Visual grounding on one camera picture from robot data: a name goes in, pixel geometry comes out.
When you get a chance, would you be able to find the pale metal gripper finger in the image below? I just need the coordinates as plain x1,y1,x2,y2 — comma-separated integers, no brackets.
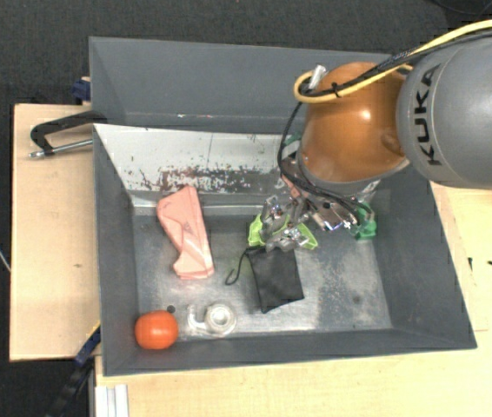
260,195,294,235
264,226,312,252

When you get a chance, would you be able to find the lime green plastic thing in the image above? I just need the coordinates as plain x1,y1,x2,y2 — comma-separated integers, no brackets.
247,214,319,250

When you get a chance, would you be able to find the black cloth pouch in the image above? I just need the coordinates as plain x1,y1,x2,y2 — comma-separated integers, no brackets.
224,245,306,314

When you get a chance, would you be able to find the grey metal bin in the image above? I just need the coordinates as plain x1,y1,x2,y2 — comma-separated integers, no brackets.
88,36,478,377

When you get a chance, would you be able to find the pink folded cloth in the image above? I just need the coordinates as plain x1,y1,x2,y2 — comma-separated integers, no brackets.
156,185,216,281

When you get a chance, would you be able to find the orange ball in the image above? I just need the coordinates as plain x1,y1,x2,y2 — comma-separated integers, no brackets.
134,309,180,350

